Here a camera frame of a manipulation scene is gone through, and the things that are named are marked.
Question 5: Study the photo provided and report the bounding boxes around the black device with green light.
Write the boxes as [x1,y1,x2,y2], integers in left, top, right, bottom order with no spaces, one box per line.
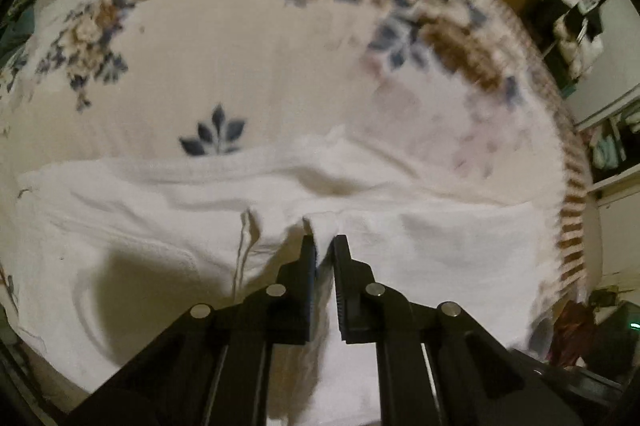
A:
[584,288,639,384]

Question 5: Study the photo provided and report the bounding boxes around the floral cream bed blanket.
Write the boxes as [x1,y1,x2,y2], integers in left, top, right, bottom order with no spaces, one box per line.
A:
[0,0,597,407]

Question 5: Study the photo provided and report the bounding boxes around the white pants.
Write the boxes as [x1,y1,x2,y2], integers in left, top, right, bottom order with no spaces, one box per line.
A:
[3,134,556,425]

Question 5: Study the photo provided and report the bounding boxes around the white shelf unit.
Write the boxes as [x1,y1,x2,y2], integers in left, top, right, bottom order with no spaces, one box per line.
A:
[577,88,639,292]

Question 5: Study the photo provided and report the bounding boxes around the cluttered dark shelf items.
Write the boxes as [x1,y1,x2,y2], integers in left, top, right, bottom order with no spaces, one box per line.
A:
[524,0,604,89]

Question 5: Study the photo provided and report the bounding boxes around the dark red cloth pile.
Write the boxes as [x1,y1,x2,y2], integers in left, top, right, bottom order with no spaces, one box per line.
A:
[548,300,598,368]

